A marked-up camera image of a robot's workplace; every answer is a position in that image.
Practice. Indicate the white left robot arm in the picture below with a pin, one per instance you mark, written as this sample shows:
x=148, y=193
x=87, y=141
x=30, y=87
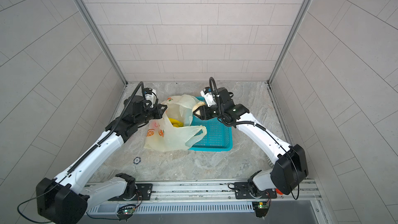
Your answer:
x=65, y=198

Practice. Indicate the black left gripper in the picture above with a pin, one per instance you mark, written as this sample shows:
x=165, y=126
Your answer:
x=159, y=113

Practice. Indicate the right green circuit board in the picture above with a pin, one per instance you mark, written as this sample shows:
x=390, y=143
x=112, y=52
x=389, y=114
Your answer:
x=260, y=208

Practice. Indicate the yellow banana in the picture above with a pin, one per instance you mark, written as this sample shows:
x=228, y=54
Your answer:
x=176, y=123

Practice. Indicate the green circuit board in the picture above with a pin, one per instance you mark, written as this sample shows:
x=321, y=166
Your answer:
x=126, y=211
x=260, y=208

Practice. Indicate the beige bread roll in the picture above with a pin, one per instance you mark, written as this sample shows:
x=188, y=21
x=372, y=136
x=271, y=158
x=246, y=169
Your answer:
x=197, y=111

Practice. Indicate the red emergency stop button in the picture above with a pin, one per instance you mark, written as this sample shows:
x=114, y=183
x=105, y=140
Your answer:
x=279, y=192

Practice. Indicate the cream printed plastic bag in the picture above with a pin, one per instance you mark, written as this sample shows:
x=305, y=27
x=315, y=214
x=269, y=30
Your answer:
x=163, y=136

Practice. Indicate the aluminium corner post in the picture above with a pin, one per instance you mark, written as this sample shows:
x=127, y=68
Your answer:
x=295, y=27
x=99, y=37

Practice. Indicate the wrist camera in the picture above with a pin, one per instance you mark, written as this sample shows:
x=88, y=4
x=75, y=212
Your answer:
x=208, y=96
x=150, y=95

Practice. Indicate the teal plastic basket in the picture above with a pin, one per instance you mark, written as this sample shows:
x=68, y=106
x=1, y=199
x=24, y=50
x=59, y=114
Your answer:
x=218, y=138

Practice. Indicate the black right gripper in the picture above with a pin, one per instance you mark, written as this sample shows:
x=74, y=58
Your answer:
x=204, y=110

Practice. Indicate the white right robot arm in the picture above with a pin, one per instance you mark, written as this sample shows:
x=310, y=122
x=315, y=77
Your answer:
x=289, y=162

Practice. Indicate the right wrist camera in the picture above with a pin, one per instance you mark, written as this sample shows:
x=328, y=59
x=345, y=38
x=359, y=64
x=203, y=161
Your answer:
x=208, y=96

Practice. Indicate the left green circuit board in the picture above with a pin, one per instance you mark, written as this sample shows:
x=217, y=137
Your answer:
x=126, y=211

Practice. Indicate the aluminium corner post left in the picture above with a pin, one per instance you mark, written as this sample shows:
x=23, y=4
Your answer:
x=99, y=37

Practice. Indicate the aluminium corner post right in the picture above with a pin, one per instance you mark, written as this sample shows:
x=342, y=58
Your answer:
x=295, y=27

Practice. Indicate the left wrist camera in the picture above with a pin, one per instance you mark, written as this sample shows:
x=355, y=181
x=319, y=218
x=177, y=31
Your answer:
x=150, y=95

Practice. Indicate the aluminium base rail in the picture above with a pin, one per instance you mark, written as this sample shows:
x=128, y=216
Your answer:
x=203, y=196

